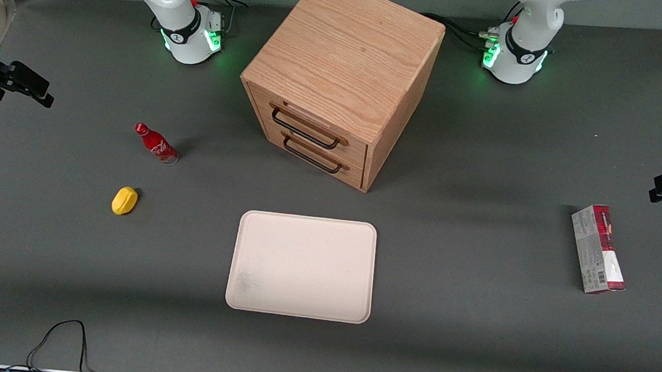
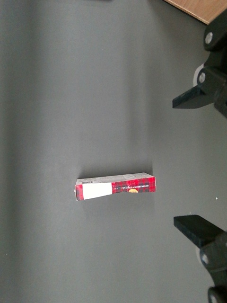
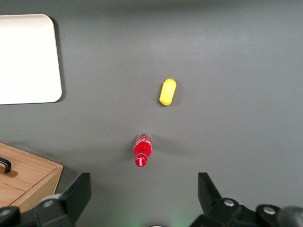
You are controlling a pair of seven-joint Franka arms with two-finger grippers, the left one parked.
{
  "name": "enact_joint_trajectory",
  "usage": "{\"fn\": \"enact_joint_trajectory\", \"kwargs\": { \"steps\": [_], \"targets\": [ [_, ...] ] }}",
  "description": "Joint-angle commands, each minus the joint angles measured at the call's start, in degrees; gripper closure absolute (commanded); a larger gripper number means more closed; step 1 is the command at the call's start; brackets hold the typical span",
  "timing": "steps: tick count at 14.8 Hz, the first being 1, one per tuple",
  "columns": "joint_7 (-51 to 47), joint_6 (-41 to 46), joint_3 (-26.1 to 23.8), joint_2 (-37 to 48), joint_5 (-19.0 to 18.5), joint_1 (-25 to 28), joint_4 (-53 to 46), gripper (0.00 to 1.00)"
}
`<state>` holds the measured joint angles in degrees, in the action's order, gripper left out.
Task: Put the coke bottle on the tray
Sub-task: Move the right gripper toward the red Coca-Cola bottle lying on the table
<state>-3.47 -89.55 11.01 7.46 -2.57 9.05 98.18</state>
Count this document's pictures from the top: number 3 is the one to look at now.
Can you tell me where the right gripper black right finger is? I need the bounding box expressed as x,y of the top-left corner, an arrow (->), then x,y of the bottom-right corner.
190,172 -> 285,227

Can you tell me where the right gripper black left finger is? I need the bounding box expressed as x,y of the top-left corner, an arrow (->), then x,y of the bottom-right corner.
0,172 -> 92,227

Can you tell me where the small red coke bottle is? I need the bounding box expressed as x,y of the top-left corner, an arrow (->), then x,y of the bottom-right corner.
133,131 -> 153,168

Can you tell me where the beige rectangular plastic tray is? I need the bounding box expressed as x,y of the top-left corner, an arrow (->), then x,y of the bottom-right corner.
0,13 -> 63,105

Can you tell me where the oak wooden drawer cabinet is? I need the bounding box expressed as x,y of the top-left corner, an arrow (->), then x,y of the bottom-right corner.
0,141 -> 64,209

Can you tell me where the oak wooden drawer front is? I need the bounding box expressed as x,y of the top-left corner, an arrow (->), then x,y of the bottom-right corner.
0,182 -> 27,208
0,141 -> 59,191

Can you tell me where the yellow oval plastic object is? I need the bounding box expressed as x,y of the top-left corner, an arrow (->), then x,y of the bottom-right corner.
159,78 -> 178,106

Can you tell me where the black metal drawer handle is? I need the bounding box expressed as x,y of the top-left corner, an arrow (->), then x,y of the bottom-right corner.
0,157 -> 12,175

